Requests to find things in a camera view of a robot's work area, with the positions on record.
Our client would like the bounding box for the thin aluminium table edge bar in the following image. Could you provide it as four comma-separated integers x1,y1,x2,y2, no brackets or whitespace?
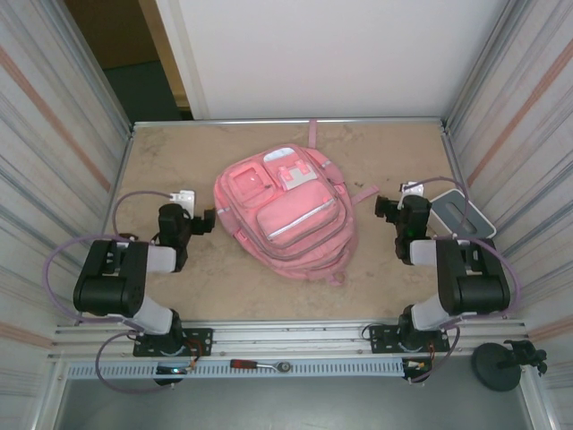
132,116,448,128

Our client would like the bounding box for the circuit board with green light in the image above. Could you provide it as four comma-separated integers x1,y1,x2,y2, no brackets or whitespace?
155,357,198,376

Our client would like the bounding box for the red-handled ratchet wrench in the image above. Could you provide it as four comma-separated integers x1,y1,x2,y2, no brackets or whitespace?
229,357,293,374

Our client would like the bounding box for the white grey box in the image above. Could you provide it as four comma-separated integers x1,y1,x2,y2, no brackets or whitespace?
429,188,497,241

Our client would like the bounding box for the aluminium rail with arm bases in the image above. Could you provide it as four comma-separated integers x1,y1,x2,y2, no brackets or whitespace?
48,318,529,362

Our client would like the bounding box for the slotted grey cable duct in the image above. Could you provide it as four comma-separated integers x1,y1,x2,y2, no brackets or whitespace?
65,360,406,380

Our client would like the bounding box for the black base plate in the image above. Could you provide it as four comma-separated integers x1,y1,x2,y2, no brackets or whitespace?
370,322,450,355
133,327,214,358

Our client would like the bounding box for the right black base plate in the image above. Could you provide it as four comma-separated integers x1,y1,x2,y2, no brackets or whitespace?
370,322,450,355

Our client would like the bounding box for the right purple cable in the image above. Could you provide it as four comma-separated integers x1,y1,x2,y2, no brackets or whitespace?
409,176,523,385

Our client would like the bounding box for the black clamp stand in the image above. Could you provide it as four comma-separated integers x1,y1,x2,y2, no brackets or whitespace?
471,339,548,393

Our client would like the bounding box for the pink backpack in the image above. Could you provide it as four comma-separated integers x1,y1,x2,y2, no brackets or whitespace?
213,118,380,288

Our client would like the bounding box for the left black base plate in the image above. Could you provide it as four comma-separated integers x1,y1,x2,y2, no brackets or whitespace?
133,327,214,358

